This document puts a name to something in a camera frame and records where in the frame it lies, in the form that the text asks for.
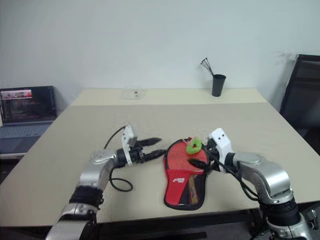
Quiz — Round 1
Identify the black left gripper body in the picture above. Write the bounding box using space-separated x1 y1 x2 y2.
129 142 148 165

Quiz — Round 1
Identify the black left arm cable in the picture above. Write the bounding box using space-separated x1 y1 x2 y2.
104 125 134 193

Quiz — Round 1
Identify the red black paddle case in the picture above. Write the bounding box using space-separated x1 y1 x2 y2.
162 136 211 209

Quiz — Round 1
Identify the grey open laptop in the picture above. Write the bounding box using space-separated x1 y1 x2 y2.
0 85 58 155

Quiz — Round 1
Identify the green ring zipper pull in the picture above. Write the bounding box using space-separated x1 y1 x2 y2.
185 137 202 155

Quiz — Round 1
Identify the black thin sticks bundle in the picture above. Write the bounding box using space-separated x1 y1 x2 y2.
200 57 216 77

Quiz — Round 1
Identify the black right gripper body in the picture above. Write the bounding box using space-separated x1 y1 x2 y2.
205 138 223 173

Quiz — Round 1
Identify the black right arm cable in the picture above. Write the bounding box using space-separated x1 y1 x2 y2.
206 147 261 202

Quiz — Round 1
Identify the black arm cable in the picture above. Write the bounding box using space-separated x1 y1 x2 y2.
104 125 134 193
206 147 261 202

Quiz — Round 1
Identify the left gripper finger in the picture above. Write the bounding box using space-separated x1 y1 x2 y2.
144 148 168 162
138 136 163 149

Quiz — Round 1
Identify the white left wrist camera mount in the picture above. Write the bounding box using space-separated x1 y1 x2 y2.
120 123 139 166

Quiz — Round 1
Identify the black office chair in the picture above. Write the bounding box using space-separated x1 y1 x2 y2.
279 53 320 141

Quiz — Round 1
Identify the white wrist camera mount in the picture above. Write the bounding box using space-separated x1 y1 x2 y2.
120 123 139 166
207 127 235 164

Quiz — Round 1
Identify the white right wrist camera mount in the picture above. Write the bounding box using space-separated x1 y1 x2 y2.
207 127 235 164

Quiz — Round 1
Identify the black plastic cup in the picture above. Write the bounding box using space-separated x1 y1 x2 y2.
211 73 227 98

